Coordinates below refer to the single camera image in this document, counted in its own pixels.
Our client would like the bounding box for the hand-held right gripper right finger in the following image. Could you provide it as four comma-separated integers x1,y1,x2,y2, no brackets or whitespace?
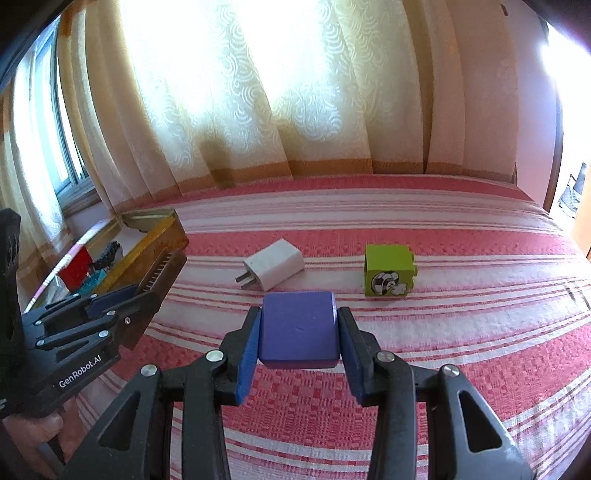
337,306,536,480

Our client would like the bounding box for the person's left hand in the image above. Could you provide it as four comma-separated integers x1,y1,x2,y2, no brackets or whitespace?
0,406,65,469

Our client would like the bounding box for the red striped bed sheet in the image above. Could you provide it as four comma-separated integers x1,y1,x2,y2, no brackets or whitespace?
69,173,591,480

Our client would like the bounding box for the window with metal frame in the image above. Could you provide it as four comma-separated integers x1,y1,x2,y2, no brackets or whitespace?
0,28,100,208

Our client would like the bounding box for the teal building block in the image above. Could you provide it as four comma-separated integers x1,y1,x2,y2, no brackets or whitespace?
78,270,110,296

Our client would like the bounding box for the cream patterned curtain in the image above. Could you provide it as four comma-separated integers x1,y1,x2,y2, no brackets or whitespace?
55,0,520,208

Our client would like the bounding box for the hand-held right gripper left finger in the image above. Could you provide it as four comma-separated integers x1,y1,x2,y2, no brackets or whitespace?
60,307,264,480

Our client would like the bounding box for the purple block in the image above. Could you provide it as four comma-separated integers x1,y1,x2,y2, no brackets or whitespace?
257,291,341,370

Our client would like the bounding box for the small red box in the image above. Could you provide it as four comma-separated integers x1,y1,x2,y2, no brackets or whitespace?
58,246,92,291

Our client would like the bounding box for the white charger plug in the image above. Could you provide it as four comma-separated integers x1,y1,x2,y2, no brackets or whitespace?
235,239,305,292

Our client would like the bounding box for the black brush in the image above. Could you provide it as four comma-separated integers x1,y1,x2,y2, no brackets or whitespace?
92,240,122,271

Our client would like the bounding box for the brown comb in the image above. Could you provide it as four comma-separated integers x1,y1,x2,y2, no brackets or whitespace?
117,249,188,352

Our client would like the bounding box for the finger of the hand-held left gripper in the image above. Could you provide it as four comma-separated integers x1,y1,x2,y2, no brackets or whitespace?
25,291,161,358
21,283,140,333

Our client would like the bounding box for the gold metal tin tray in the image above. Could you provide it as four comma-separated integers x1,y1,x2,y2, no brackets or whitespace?
25,208,189,315

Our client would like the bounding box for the wooden wardrobe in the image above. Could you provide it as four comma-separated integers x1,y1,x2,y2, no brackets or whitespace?
570,210,591,261

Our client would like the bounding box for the green building block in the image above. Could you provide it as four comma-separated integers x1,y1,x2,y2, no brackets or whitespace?
362,244,419,297

